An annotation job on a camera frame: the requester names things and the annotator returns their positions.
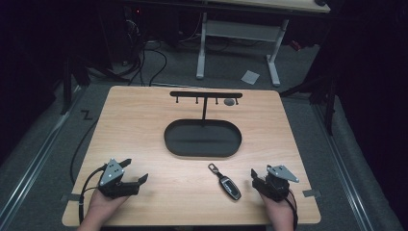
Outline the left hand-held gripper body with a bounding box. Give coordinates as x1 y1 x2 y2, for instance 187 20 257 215
97 158 140 198

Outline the black floor cable loop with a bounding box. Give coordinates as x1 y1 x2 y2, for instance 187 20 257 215
127 47 168 88

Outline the person's left hand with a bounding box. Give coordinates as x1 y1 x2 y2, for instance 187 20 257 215
88 188 130 224

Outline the black car key with ring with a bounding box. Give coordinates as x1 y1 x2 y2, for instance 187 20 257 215
207 163 242 201

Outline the black metal stand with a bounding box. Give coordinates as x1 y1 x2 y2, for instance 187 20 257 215
59 53 92 116
307 72 339 137

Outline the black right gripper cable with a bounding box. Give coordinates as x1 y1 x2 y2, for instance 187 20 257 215
286 188 300 231

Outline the small red object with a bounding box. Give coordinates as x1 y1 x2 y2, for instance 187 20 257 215
289 39 303 53

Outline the metal floor rail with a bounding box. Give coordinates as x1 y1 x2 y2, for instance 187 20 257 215
0 86 85 227
311 101 374 231

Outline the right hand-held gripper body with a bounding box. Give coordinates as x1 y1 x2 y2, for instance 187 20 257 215
251 165 300 202

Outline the person's right hand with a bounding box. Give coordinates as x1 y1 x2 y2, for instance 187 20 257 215
259 192 295 227

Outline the white metal frame desk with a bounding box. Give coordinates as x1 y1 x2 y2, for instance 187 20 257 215
194 0 332 89

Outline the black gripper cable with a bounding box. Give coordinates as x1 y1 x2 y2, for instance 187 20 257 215
286 188 300 231
78 164 108 225

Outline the thin black floor cable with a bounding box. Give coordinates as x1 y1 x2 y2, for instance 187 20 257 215
69 117 100 187

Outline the black key rack with tray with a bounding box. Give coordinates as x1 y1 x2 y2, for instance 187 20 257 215
164 90 243 159

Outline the dark computer tower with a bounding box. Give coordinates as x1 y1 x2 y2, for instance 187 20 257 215
122 5 143 66

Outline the white paper sheet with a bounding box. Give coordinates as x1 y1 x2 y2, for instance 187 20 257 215
241 69 261 87

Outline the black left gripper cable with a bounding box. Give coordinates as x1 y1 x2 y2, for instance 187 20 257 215
78 164 108 225

